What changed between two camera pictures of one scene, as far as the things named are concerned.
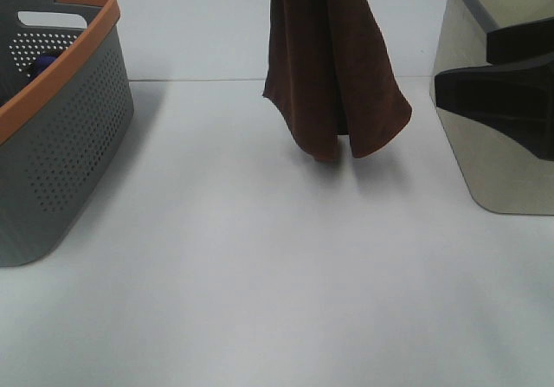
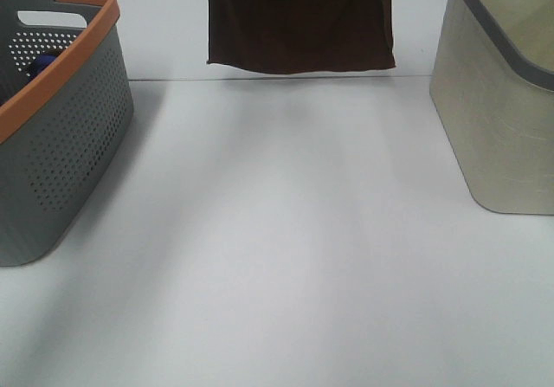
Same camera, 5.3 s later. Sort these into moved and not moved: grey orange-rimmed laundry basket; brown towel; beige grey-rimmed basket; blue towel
Moved: brown towel
Not moved: grey orange-rimmed laundry basket; blue towel; beige grey-rimmed basket
